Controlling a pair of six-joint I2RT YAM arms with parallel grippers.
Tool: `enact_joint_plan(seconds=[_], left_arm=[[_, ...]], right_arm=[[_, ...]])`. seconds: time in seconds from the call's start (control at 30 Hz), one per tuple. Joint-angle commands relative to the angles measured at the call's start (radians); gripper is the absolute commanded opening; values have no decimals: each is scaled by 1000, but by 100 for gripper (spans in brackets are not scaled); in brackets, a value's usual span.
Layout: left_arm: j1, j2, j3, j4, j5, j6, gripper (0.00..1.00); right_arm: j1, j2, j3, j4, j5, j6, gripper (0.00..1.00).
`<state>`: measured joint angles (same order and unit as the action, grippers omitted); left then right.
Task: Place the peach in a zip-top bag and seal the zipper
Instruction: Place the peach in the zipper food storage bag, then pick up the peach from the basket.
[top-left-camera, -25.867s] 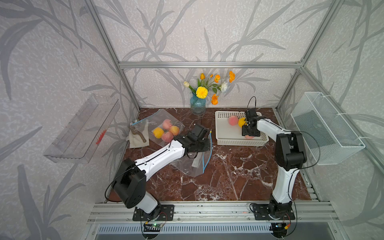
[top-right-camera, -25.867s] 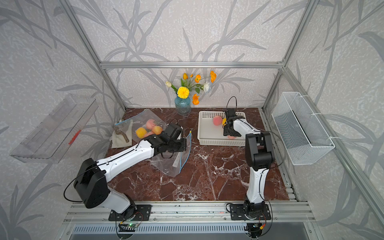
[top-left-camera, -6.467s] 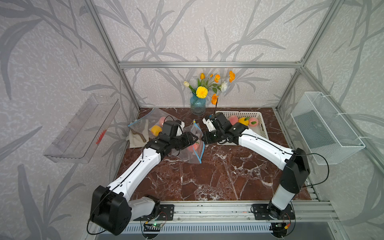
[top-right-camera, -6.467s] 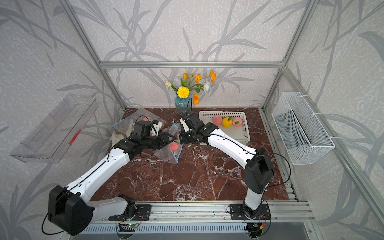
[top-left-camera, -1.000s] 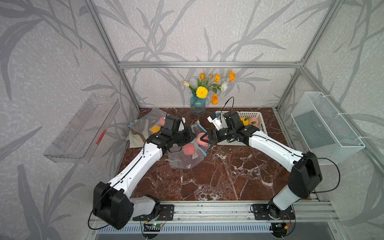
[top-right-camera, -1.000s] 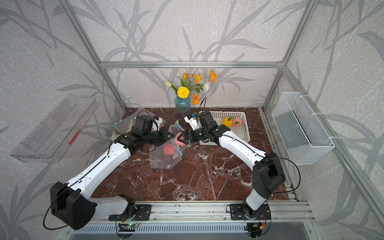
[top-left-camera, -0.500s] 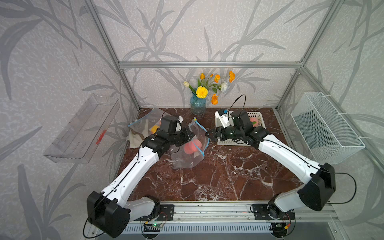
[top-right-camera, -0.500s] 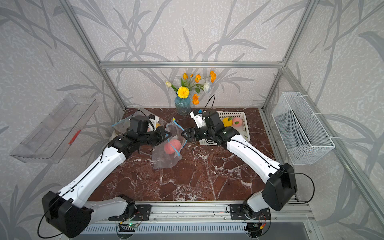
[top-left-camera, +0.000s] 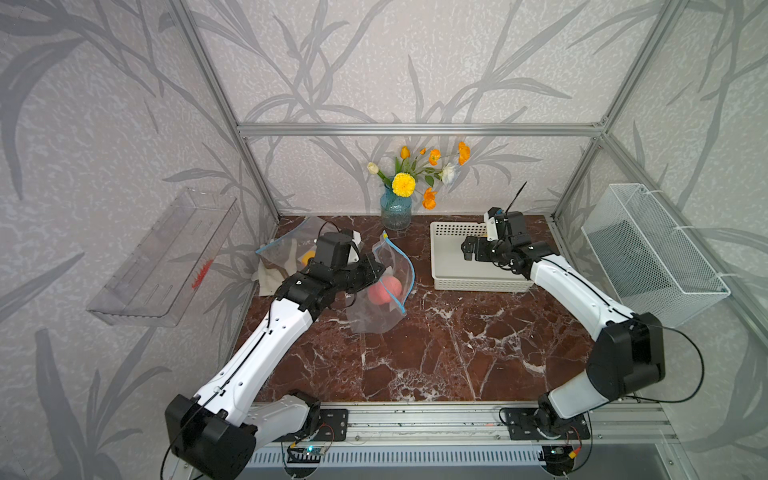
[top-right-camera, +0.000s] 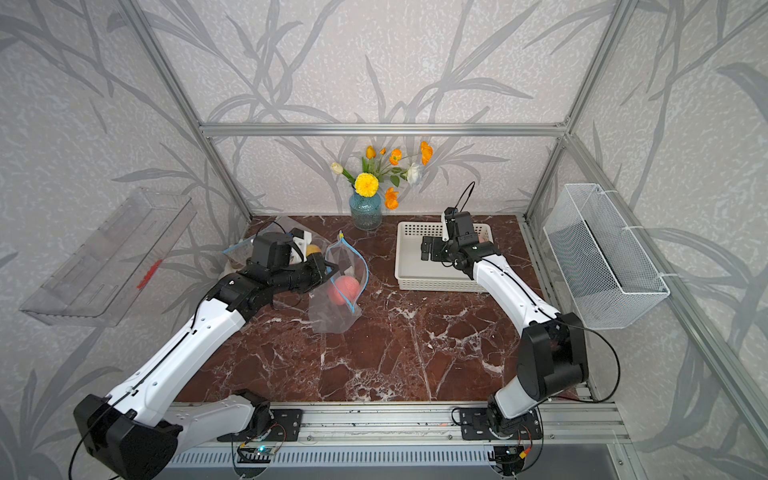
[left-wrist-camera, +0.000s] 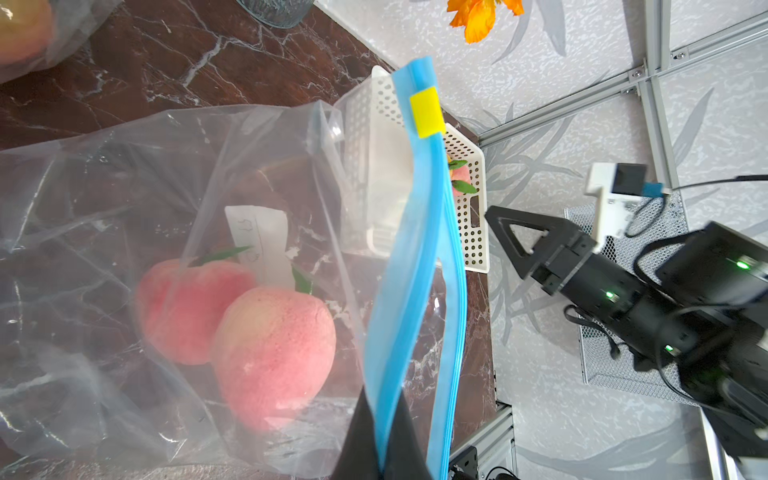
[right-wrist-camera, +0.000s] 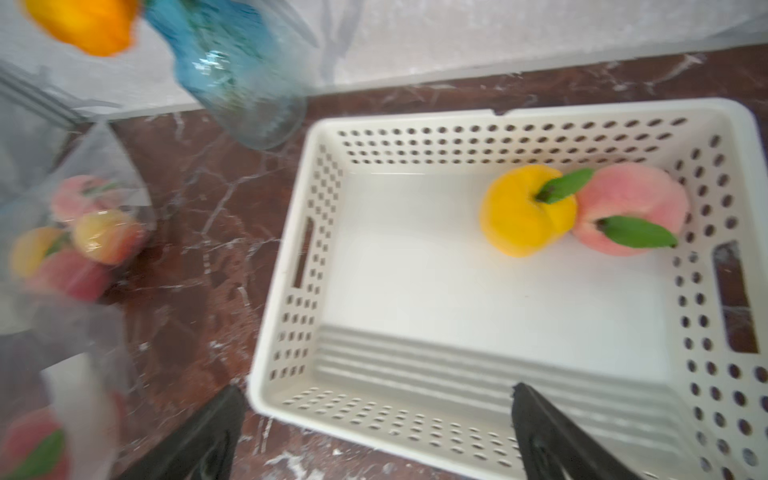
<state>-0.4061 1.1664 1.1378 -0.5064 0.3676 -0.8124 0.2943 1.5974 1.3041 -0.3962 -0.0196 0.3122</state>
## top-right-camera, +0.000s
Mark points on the left circuit board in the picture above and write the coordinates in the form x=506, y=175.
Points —
x=256, y=454

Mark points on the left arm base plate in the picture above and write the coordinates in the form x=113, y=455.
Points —
x=279, y=425

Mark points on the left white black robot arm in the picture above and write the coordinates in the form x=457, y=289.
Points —
x=134, y=430

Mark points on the orange yellow flower bouquet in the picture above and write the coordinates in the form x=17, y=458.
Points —
x=386, y=171

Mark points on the blue glass vase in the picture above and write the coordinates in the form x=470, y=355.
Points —
x=366, y=212

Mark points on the circuit board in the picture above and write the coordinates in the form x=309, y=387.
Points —
x=256, y=454
x=509, y=455

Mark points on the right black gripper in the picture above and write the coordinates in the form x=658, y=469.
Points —
x=433, y=254

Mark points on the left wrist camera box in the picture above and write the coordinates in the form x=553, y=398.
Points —
x=301, y=237

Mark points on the white wire mesh basket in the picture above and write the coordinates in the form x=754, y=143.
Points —
x=609, y=275

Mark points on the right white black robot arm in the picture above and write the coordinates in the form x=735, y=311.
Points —
x=552, y=354

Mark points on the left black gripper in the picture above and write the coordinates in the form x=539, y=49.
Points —
x=317, y=264

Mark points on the clear zip-top bag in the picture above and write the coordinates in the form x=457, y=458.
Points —
x=334, y=305
x=240, y=253

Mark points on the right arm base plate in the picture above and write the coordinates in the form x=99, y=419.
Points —
x=486, y=424

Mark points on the right circuit board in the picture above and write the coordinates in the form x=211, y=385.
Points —
x=509, y=455

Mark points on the clear plastic wall tray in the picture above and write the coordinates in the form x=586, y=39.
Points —
x=99, y=283

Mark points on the aluminium frame rail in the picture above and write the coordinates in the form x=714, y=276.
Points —
x=325, y=424

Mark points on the yellow peach with leaf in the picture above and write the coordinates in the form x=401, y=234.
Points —
x=313, y=249

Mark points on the white perforated plastic basket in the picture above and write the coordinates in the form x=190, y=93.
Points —
x=414, y=273

